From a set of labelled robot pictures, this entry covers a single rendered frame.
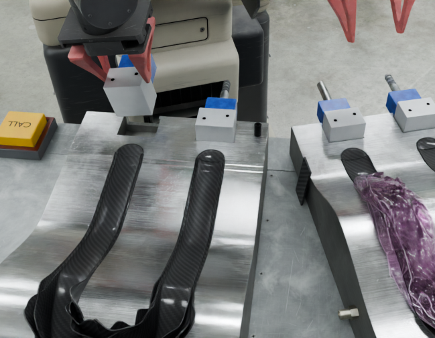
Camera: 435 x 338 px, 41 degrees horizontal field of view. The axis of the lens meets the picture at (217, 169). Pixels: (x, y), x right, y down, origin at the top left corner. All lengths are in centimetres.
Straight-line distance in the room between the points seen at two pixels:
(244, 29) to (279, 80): 112
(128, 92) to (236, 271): 27
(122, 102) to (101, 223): 16
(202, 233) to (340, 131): 26
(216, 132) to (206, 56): 34
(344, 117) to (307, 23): 190
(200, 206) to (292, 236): 14
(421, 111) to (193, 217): 36
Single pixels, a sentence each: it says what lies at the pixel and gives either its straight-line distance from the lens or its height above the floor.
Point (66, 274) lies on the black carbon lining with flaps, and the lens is 63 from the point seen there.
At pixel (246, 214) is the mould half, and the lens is 70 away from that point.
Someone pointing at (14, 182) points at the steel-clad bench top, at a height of 80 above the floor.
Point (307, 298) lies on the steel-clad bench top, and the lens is 73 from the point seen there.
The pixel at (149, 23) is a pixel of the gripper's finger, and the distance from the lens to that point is 73.
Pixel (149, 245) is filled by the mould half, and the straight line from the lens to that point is 67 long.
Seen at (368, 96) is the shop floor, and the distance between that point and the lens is 232.
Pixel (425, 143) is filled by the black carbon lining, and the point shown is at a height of 85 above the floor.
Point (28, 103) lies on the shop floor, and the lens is 241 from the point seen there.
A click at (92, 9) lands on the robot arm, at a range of 58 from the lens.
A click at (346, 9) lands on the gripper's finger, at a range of 76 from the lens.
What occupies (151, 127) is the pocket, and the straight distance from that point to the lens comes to 84.
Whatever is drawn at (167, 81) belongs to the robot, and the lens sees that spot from 109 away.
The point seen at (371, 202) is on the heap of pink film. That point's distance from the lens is 69.
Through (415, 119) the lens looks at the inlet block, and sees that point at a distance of 86.
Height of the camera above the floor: 142
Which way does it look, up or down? 45 degrees down
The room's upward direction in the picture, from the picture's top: 3 degrees counter-clockwise
